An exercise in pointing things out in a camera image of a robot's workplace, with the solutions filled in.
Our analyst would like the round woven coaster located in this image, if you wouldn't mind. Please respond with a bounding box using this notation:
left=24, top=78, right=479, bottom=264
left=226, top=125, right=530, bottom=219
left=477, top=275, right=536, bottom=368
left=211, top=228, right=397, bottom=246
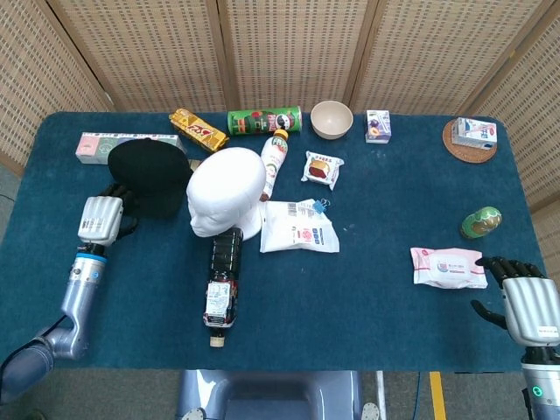
left=441, top=118, right=499, bottom=165

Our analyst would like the burger print snack packet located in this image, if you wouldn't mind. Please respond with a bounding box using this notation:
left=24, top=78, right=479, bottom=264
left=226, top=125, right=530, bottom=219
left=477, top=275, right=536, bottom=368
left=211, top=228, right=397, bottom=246
left=300, top=150, right=346, bottom=192

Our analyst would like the dark tea plastic bottle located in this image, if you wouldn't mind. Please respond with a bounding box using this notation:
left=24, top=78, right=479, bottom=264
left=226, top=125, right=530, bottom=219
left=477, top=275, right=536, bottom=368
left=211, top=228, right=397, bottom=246
left=201, top=227, right=244, bottom=349

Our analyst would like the small purple white carton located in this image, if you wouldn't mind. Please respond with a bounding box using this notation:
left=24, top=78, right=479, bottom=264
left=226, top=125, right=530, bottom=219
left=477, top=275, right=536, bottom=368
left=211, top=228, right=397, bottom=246
left=365, top=109, right=391, bottom=144

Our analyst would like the yellow snack package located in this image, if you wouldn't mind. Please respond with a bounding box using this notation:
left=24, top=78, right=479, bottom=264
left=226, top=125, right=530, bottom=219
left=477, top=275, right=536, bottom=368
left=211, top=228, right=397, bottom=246
left=169, top=108, right=230, bottom=153

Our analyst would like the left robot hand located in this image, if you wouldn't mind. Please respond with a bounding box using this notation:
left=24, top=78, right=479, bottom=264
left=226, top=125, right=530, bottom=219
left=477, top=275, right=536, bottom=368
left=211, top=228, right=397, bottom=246
left=77, top=183, right=139, bottom=247

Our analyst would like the green chips can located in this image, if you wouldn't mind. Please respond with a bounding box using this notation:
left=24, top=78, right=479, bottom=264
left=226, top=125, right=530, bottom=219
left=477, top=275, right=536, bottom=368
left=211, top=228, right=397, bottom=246
left=227, top=107, right=304, bottom=137

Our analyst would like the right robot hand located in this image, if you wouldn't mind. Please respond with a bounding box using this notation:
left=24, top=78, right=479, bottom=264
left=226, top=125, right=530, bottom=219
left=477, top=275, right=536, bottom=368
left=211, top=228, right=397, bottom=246
left=470, top=255, right=560, bottom=349

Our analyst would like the pink wet wipes pack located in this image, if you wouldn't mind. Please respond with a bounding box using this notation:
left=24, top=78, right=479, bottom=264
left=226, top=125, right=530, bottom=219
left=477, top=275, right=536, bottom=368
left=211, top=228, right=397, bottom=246
left=409, top=247, right=489, bottom=290

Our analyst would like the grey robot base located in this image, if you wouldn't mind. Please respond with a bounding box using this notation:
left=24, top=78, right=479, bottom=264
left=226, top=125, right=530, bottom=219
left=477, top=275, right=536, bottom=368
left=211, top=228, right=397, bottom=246
left=176, top=369, right=364, bottom=420

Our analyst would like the blue white milk carton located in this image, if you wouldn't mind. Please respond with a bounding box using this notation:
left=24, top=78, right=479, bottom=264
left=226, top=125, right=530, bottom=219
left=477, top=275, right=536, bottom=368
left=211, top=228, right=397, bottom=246
left=451, top=116, right=499, bottom=150

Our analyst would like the white milk tea bottle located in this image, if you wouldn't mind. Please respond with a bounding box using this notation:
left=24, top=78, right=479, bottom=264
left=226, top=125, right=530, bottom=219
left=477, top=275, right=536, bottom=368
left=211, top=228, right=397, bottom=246
left=259, top=129, right=290, bottom=203

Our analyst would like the blue table cloth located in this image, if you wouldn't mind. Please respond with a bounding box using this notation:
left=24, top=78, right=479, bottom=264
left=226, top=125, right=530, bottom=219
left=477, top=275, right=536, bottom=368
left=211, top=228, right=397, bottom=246
left=0, top=111, right=546, bottom=373

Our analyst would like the woven folding screen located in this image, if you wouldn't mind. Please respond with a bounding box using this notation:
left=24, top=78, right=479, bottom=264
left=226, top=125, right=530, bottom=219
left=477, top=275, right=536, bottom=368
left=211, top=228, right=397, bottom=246
left=0, top=0, right=560, bottom=215

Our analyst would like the black baseball cap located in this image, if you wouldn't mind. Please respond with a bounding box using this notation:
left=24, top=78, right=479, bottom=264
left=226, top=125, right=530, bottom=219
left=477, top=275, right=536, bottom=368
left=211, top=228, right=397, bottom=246
left=107, top=138, right=194, bottom=221

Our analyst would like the white plastic pouch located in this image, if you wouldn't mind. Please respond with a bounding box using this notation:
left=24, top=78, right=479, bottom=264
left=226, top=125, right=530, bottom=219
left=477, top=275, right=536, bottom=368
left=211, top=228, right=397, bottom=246
left=259, top=199, right=340, bottom=255

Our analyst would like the small green can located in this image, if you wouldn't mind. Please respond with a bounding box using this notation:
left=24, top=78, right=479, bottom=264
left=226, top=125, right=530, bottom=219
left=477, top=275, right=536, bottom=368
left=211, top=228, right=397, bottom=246
left=459, top=206, right=503, bottom=240

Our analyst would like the white foam mannequin head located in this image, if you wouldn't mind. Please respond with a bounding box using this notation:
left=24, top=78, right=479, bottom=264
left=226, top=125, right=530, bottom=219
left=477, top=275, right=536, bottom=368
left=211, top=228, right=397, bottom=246
left=185, top=147, right=269, bottom=242

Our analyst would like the beige bowl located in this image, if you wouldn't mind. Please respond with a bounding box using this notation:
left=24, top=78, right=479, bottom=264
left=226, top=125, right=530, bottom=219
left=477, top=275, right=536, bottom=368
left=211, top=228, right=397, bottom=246
left=310, top=100, right=354, bottom=141

